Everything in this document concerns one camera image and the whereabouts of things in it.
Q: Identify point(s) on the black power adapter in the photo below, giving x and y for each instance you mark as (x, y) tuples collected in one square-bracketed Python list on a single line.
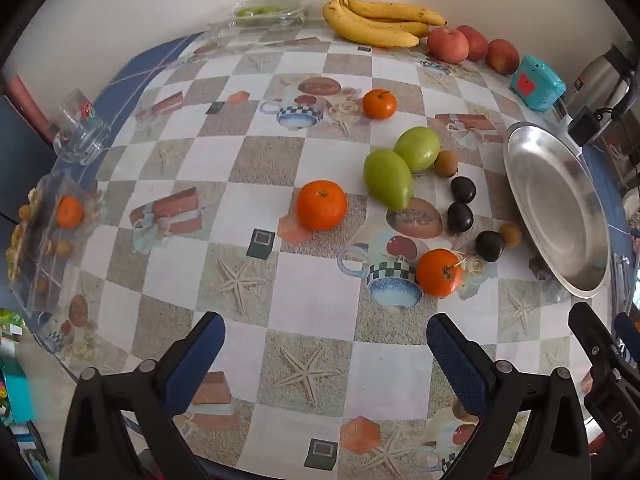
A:
[(564, 117), (584, 127)]

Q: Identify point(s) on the orange with stem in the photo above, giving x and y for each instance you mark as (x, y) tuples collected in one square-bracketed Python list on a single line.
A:
[(437, 272)]

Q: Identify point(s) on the dark purple plum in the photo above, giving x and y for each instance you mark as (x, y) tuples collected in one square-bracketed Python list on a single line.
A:
[(462, 190), (489, 246), (460, 216)]

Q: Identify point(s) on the pale red apple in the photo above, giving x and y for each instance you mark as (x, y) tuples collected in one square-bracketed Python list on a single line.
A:
[(448, 45)]

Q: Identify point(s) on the colourful cartons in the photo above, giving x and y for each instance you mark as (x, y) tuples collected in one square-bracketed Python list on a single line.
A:
[(17, 390)]

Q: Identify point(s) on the round metal plate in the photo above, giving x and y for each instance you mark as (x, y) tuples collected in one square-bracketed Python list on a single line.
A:
[(555, 200)]

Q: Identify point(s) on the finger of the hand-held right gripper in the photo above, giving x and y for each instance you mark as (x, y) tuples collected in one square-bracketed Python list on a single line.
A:
[(629, 332), (607, 390)]

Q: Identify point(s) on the brown round fruit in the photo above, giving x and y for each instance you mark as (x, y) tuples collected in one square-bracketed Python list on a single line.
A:
[(511, 234), (445, 163)]

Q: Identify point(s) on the silver metal utensil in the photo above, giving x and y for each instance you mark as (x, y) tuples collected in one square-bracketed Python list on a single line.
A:
[(622, 280)]

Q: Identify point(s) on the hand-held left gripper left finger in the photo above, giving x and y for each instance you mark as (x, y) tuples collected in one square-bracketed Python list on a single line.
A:
[(200, 355)]

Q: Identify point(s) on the clear plastic clamshell container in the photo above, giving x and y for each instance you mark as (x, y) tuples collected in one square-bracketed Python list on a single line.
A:
[(260, 22)]

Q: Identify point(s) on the round green mango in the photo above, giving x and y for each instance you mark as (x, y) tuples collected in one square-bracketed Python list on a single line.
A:
[(419, 147)]

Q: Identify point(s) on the clear plastic box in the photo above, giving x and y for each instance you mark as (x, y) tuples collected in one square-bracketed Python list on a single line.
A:
[(40, 255)]

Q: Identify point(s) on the yellow banana bunch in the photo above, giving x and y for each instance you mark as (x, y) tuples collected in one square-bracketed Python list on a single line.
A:
[(370, 30)]

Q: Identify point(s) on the clear glass mug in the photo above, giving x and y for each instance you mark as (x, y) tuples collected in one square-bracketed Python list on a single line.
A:
[(80, 130)]

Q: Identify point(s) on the elongated green mango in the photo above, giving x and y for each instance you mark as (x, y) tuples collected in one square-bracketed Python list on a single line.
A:
[(387, 180)]

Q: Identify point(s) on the small orange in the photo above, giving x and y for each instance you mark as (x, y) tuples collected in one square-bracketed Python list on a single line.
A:
[(379, 104), (69, 211)]

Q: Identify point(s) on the teal plastic box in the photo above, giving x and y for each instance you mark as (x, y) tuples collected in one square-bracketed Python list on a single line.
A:
[(537, 82)]

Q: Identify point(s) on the large orange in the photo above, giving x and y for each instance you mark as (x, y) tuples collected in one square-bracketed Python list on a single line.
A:
[(321, 205)]

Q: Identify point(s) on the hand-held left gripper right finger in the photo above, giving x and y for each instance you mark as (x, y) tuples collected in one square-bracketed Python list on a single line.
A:
[(452, 355)]

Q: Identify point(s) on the checkered printed tablecloth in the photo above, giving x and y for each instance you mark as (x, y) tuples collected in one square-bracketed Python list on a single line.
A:
[(300, 285)]

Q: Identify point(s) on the steel thermos jug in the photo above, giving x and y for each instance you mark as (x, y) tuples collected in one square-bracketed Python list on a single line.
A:
[(597, 80)]

